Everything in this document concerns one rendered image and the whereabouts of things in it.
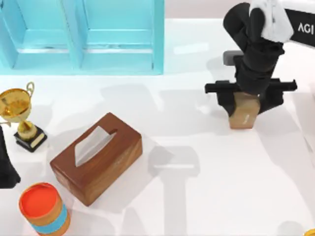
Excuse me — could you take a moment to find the orange can with blue band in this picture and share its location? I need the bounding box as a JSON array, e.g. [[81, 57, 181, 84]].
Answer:
[[19, 181, 72, 236]]

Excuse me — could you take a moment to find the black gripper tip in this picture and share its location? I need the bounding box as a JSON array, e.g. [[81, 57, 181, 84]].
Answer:
[[0, 126, 22, 190]]

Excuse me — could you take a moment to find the light wooden block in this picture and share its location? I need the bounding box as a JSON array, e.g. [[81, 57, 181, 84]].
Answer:
[[228, 91, 261, 130]]

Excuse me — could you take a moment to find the gold trophy on black base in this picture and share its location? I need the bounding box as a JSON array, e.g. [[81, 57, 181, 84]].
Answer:
[[0, 82, 48, 153]]

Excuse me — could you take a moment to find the white tissue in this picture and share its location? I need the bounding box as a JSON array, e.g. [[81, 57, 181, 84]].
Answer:
[[74, 125, 118, 168]]

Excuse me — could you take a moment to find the pale grey rounded box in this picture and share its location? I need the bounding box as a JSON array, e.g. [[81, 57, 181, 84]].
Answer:
[[222, 50, 245, 67]]

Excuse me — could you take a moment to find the brown wooden tissue box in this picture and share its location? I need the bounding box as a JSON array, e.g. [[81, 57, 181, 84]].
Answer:
[[50, 112, 143, 207]]

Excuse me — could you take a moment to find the light blue rack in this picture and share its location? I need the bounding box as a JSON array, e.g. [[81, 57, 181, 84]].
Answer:
[[0, 0, 165, 76]]

